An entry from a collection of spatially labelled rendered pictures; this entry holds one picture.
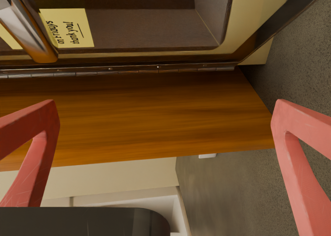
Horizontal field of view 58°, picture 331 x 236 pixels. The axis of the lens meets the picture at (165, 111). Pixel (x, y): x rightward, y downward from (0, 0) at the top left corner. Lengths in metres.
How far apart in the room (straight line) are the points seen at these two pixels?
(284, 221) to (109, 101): 0.29
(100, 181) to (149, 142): 0.89
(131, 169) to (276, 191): 0.81
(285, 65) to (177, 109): 0.15
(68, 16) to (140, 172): 1.01
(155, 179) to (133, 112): 0.87
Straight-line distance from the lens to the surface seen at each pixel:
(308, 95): 0.38
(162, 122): 0.39
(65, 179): 1.23
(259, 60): 0.45
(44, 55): 0.19
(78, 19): 0.26
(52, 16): 0.26
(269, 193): 0.48
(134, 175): 1.23
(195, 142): 0.38
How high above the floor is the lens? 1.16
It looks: 10 degrees down
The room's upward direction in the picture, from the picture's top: 93 degrees counter-clockwise
